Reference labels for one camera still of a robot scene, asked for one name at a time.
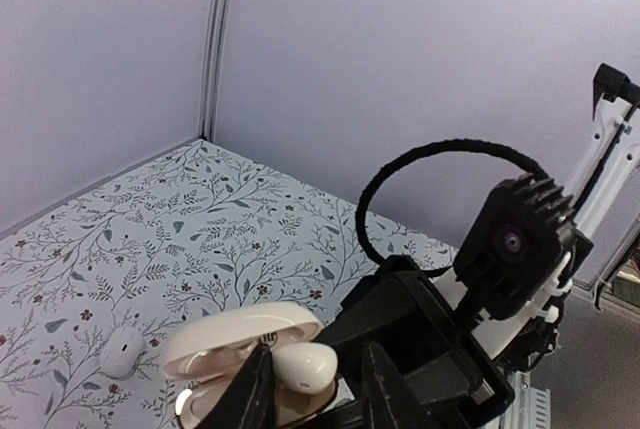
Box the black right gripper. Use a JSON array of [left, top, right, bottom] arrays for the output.
[[317, 255, 515, 429]]

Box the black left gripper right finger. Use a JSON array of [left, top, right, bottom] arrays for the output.
[[360, 342, 425, 429]]

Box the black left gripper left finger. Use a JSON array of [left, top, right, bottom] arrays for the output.
[[212, 343, 276, 428]]

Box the white earbud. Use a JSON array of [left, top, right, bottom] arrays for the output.
[[99, 325, 145, 379], [272, 342, 338, 395]]

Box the white earbud charging case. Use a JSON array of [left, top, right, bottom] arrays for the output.
[[160, 302, 338, 428]]

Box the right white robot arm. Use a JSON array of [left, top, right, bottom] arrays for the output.
[[310, 65, 639, 428]]

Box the white earbud on mat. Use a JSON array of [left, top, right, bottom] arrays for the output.
[[99, 325, 145, 379]]

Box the floral patterned mat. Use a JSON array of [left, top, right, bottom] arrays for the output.
[[1, 141, 373, 428]]

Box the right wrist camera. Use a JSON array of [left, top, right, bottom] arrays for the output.
[[453, 173, 594, 322]]

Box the right aluminium frame post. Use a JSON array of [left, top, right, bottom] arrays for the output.
[[198, 0, 231, 142]]

